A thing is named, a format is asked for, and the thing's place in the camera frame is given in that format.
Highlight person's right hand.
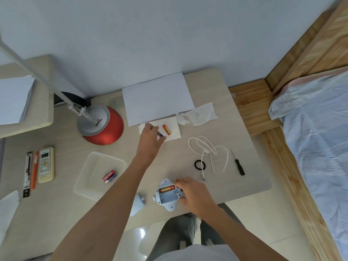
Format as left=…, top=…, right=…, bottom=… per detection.
left=174, top=176, right=218, bottom=218

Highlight person's left hand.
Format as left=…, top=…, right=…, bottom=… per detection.
left=134, top=123, right=167, bottom=167

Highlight light blue toy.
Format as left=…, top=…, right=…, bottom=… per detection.
left=153, top=178, right=185, bottom=212

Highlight white cable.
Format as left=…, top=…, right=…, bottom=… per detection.
left=188, top=136, right=229, bottom=182

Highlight black handle screwdriver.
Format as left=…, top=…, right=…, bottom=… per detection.
left=231, top=149, right=246, bottom=176

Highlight blue battery cover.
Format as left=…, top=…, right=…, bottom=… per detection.
left=130, top=194, right=146, bottom=217

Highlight clear plastic container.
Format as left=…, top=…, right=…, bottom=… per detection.
left=73, top=151, right=128, bottom=202

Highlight person's left forearm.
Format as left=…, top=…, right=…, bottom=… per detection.
left=50, top=157, right=153, bottom=261

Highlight person's right forearm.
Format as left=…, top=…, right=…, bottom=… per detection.
left=201, top=206, right=289, bottom=261

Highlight person's grey trousers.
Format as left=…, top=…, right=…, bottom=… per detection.
left=146, top=203, right=243, bottom=261

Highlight person's white shirt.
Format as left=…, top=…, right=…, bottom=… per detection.
left=146, top=244, right=240, bottom=261

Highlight flat white napkin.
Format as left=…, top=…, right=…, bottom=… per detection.
left=138, top=116, right=182, bottom=142

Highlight white paper sheet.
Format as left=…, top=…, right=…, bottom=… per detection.
left=122, top=72, right=196, bottom=127

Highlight red desk lamp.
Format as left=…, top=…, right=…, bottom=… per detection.
left=0, top=32, right=124, bottom=146

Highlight crumpled white tissue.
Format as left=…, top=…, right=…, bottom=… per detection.
left=176, top=102, right=219, bottom=127

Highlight cream remote control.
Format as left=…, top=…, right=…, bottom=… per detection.
left=37, top=146, right=55, bottom=184

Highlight beige desk shelf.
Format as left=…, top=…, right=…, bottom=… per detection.
left=0, top=54, right=55, bottom=139

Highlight orange pen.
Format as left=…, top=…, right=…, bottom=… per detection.
left=30, top=151, right=39, bottom=190

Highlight black pen package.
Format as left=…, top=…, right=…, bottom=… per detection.
left=22, top=151, right=34, bottom=199

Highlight light blue striped bedsheet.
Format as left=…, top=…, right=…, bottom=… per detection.
left=282, top=100, right=348, bottom=261

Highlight blue striped pillow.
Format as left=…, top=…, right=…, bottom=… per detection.
left=268, top=78, right=348, bottom=120

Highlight white paper stack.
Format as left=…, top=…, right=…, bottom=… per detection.
left=0, top=75, right=36, bottom=125

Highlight long white tissue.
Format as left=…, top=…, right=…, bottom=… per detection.
left=0, top=189, right=20, bottom=242

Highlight pink pillow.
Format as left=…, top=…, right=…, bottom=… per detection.
left=280, top=66, right=348, bottom=95

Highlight wooden bed frame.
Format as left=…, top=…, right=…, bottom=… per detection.
left=228, top=0, right=348, bottom=261

